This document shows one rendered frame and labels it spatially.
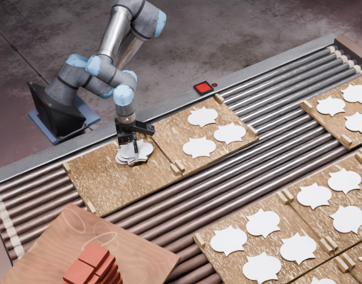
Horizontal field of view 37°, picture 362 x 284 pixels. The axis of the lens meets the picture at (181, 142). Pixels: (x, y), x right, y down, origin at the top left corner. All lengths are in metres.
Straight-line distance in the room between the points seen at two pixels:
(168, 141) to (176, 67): 1.97
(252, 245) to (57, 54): 3.01
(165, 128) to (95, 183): 0.44
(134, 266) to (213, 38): 3.04
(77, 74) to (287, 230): 1.20
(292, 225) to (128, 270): 0.67
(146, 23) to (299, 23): 2.64
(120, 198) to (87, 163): 0.25
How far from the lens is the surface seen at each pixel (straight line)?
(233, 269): 2.04
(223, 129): 2.48
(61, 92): 2.61
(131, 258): 1.95
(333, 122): 2.58
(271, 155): 2.42
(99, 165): 2.38
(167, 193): 2.27
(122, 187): 2.28
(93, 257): 1.65
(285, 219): 2.18
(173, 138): 2.45
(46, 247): 2.05
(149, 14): 2.43
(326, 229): 2.18
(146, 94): 4.12
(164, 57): 4.47
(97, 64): 2.16
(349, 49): 3.02
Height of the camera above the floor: 2.69
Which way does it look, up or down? 46 degrees down
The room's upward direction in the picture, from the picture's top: 3 degrees counter-clockwise
